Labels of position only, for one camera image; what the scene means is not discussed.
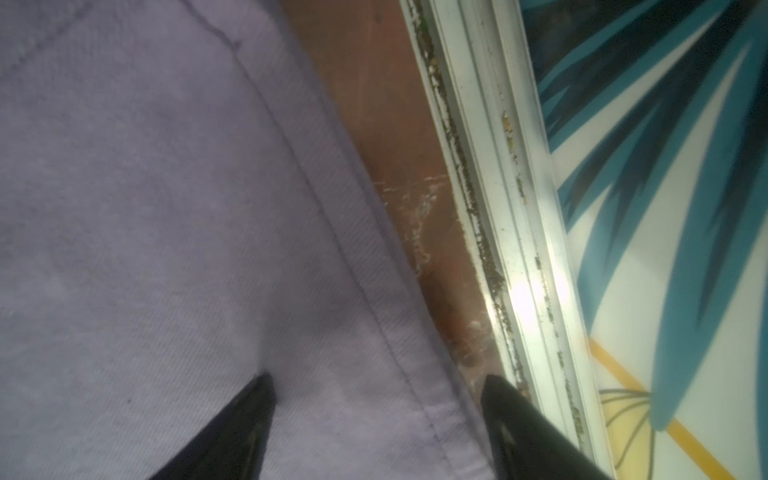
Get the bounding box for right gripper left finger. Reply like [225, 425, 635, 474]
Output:
[153, 373, 276, 480]

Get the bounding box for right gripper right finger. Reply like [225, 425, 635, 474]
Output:
[481, 375, 608, 480]

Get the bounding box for purple long pants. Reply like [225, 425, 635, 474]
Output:
[1, 1, 495, 479]

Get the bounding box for right table edge rail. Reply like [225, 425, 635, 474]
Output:
[401, 1, 615, 475]

